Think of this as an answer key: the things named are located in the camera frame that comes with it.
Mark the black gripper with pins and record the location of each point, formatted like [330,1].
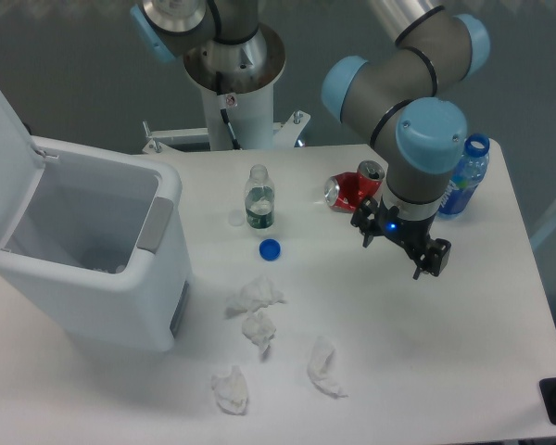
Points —
[373,220]

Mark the crushed red soda can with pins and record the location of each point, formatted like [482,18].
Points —
[345,191]

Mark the crumpled white tissue top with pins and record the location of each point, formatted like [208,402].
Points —
[258,294]

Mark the crumpled white tissue middle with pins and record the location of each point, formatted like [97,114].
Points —
[259,328]

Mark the crumpled white tissue right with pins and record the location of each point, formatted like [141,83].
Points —
[321,355]

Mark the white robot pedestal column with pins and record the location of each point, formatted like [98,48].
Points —
[250,116]

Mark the blue plastic water bottle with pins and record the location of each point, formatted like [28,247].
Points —
[468,175]

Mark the white trash can body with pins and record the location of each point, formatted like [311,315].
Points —
[94,239]

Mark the white metal base frame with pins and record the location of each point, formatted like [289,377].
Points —
[284,134]

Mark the clear bottle green label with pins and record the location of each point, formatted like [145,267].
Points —
[259,198]

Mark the white trash can lid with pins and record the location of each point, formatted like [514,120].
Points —
[21,169]

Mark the crumpled white tissue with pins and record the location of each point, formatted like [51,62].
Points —
[321,355]
[258,294]
[230,391]
[259,328]

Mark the crumpled white tissue bottom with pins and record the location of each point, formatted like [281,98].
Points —
[230,391]

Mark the blue bottle cap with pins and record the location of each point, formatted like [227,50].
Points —
[270,249]

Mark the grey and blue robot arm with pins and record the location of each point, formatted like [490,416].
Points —
[232,56]

